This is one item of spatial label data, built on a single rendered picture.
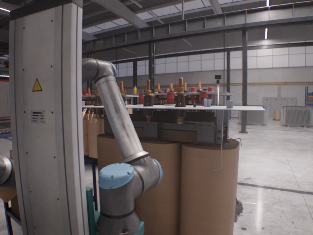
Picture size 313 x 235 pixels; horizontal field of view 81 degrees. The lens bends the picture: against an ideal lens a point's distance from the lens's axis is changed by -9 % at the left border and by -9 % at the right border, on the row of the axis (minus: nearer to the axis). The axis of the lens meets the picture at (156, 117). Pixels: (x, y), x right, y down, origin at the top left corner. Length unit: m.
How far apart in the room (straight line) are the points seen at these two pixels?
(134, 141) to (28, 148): 0.46
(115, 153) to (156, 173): 0.88
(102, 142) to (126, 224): 1.12
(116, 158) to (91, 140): 2.63
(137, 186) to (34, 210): 0.45
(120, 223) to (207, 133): 0.85
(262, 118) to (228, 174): 11.90
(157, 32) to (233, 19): 3.84
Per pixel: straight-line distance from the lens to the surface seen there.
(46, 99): 0.81
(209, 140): 1.44
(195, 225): 1.67
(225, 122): 1.73
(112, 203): 0.85
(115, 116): 1.01
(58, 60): 0.77
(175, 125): 1.56
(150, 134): 1.61
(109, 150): 1.85
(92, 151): 4.46
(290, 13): 9.95
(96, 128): 4.33
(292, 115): 13.48
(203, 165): 1.45
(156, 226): 1.84
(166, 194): 1.68
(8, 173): 1.15
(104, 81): 1.08
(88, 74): 1.06
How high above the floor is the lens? 1.40
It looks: 4 degrees down
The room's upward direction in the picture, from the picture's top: straight up
